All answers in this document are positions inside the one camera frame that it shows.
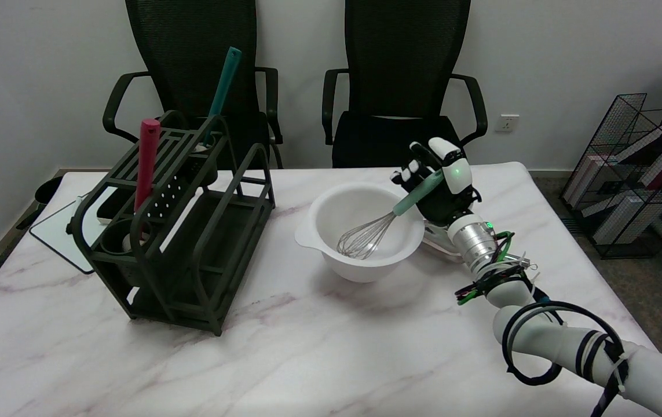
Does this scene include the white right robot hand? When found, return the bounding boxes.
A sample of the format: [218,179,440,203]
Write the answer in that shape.
[390,137,481,227]

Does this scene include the whisk with mint handle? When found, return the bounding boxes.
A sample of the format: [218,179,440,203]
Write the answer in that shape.
[337,169,445,261]

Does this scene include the shiny metal scoop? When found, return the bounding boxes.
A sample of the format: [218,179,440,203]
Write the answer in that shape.
[420,223,466,262]

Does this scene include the white mixing bowl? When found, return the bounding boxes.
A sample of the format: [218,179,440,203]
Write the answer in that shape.
[295,182,426,284]

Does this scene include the black mesh office chair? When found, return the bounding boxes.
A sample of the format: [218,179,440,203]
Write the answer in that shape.
[322,0,489,169]
[103,0,284,170]

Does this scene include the white books stack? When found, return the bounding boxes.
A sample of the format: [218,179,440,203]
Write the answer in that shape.
[591,194,647,245]

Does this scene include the dark green dish rack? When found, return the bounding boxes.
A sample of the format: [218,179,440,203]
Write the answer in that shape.
[66,110,277,337]

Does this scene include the black waste bin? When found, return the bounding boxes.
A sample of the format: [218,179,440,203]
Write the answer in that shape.
[34,175,64,207]

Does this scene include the green robot cable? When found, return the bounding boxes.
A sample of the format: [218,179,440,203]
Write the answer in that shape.
[455,231,514,306]

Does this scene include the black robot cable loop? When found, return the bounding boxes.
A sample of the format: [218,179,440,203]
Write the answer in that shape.
[501,301,628,386]

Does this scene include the black wire file rack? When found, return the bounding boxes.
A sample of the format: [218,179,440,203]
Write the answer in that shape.
[559,93,662,260]

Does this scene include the teal utensil handle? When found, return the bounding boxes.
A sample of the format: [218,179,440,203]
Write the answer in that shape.
[202,47,243,146]

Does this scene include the red utensil handle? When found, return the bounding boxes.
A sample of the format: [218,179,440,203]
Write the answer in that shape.
[134,118,162,214]

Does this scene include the white board with black frame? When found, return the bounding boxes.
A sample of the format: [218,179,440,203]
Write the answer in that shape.
[29,194,107,275]

